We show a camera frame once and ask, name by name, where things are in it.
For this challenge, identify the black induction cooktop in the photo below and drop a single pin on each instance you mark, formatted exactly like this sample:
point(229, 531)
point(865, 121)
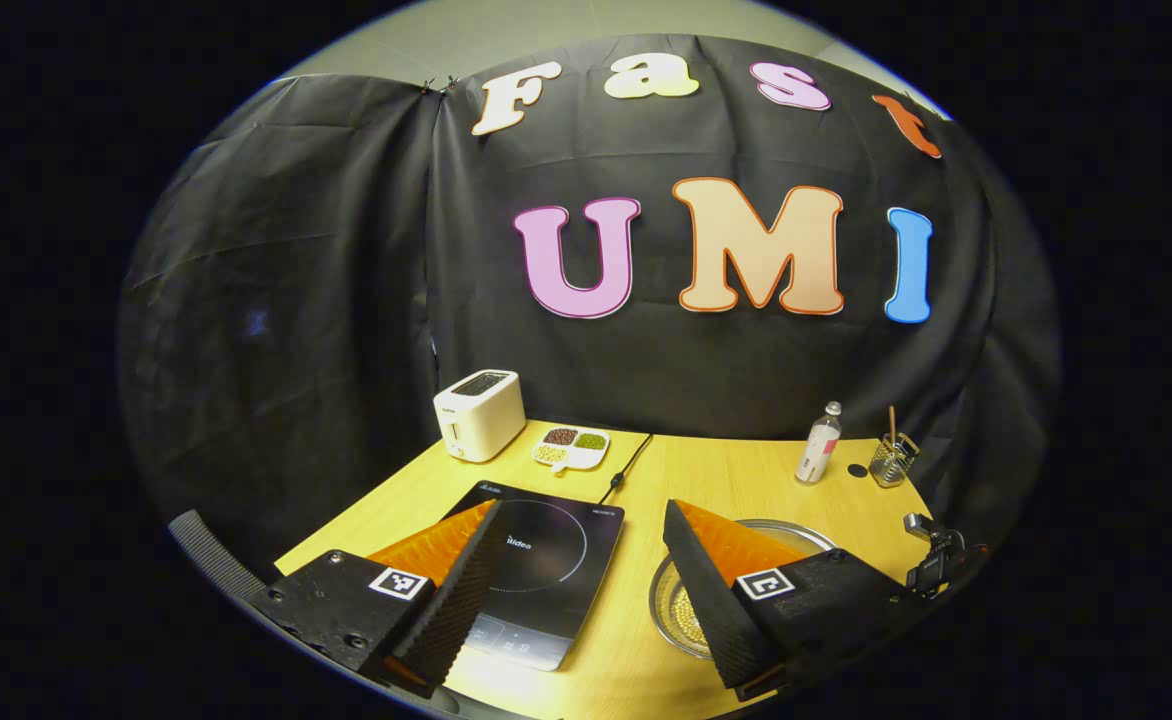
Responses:
point(556, 560)

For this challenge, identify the white toaster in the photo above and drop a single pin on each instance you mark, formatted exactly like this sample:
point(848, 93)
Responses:
point(481, 415)

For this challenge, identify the clear plastic bottle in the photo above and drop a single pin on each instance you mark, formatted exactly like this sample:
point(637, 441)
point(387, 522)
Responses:
point(818, 450)

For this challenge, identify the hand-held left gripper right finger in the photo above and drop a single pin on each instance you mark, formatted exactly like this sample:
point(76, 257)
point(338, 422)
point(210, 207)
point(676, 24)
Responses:
point(711, 610)

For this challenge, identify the brown wooden stick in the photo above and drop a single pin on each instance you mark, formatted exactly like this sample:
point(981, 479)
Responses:
point(892, 422)

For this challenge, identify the white divided dish of beans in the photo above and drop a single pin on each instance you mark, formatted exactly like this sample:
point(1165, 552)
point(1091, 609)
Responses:
point(571, 447)

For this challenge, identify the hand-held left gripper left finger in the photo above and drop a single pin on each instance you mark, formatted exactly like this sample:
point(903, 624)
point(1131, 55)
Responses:
point(451, 610)

